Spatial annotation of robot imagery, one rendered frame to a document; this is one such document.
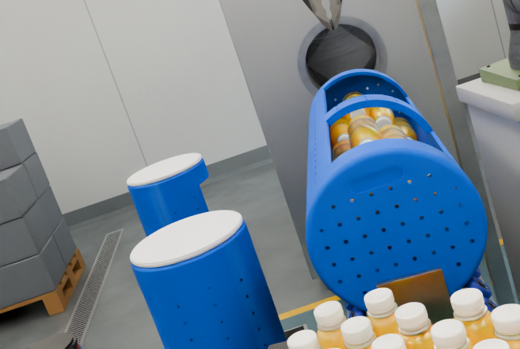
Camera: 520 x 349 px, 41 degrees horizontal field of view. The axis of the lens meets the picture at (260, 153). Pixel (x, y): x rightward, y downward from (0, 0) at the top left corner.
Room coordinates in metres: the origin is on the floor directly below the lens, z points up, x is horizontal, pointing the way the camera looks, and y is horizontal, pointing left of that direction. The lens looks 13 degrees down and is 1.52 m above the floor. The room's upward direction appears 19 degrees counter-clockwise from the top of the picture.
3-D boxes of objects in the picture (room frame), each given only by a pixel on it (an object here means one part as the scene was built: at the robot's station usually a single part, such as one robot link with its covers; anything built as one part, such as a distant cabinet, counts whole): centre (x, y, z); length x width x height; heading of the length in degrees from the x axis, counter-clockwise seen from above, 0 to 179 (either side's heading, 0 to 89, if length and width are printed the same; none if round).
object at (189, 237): (1.55, 0.23, 1.03); 0.28 x 0.28 x 0.01
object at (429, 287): (0.96, -0.15, 0.99); 0.10 x 0.02 x 0.12; 81
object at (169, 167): (2.39, 0.34, 1.03); 0.28 x 0.28 x 0.01
